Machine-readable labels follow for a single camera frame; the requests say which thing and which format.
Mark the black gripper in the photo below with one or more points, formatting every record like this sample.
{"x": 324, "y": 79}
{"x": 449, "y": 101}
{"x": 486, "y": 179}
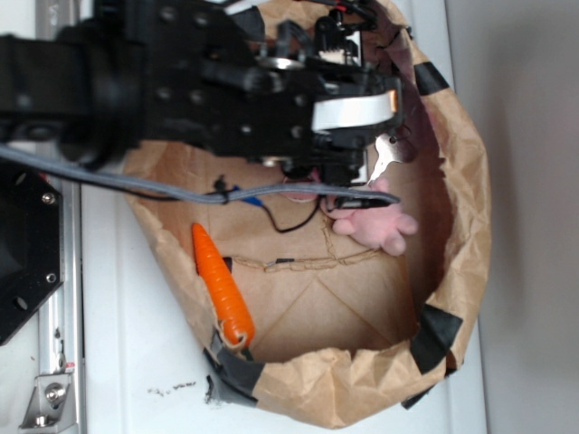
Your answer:
{"x": 306, "y": 101}

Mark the aluminium frame rail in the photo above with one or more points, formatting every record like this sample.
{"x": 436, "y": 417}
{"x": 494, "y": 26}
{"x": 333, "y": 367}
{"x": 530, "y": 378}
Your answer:
{"x": 57, "y": 401}

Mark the pink plush bunny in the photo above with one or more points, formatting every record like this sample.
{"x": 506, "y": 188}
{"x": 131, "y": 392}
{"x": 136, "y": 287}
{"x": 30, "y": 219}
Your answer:
{"x": 381, "y": 228}

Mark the orange plastic carrot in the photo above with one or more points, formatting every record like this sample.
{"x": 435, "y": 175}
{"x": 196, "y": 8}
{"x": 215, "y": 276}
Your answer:
{"x": 233, "y": 315}

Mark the brown paper bag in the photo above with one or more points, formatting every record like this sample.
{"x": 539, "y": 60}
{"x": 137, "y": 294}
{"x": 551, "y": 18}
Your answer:
{"x": 343, "y": 331}

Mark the white tray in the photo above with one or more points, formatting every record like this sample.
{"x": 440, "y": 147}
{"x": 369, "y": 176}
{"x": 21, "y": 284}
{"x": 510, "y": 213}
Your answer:
{"x": 144, "y": 370}

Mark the silver keys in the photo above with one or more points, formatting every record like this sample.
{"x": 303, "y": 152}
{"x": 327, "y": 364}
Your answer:
{"x": 391, "y": 150}

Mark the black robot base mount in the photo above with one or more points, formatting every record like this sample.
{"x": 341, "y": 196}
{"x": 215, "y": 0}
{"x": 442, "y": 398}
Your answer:
{"x": 31, "y": 254}

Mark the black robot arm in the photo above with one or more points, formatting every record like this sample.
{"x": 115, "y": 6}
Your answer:
{"x": 80, "y": 88}

